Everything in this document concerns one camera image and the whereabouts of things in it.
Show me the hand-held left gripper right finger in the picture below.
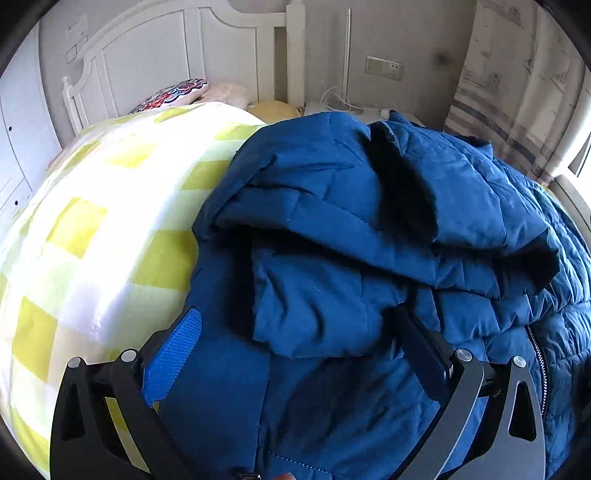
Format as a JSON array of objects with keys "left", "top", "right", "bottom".
[{"left": 392, "top": 305, "right": 549, "bottom": 480}]

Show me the white wardrobe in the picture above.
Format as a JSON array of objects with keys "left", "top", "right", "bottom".
[{"left": 0, "top": 28, "right": 64, "bottom": 223}]

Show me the pale printed curtain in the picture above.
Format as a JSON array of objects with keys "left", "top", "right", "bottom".
[{"left": 443, "top": 0, "right": 591, "bottom": 186}]

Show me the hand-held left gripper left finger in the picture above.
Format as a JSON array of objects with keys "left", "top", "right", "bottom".
[{"left": 50, "top": 305, "right": 204, "bottom": 480}]

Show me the yellow pillow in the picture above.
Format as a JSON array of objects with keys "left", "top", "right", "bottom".
[{"left": 247, "top": 99, "right": 302, "bottom": 125}]

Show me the white cable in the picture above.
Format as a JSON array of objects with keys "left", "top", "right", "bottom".
[{"left": 318, "top": 88, "right": 352, "bottom": 112}]

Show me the yellow checked bed sheet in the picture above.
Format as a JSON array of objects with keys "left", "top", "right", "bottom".
[{"left": 0, "top": 102, "right": 269, "bottom": 480}]

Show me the white window frame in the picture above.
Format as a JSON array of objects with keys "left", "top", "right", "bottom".
[{"left": 549, "top": 138, "right": 591, "bottom": 232}]

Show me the white bed headboard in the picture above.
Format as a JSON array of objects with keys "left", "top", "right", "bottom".
[{"left": 62, "top": 0, "right": 306, "bottom": 136}]

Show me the white bedside table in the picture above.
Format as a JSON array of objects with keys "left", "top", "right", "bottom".
[{"left": 304, "top": 99, "right": 426, "bottom": 129}]

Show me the red embroidered pillow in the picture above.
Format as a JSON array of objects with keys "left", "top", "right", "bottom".
[{"left": 129, "top": 78, "right": 209, "bottom": 114}]

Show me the blue puffer jacket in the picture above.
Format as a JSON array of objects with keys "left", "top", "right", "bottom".
[{"left": 157, "top": 111, "right": 591, "bottom": 480}]

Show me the beige pillow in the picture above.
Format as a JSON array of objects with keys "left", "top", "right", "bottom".
[{"left": 198, "top": 83, "right": 253, "bottom": 110}]

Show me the white wall socket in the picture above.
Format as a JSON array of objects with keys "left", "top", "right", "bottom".
[{"left": 365, "top": 56, "right": 405, "bottom": 80}]

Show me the white lamp pole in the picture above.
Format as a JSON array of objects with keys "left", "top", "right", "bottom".
[{"left": 342, "top": 11, "right": 354, "bottom": 112}]

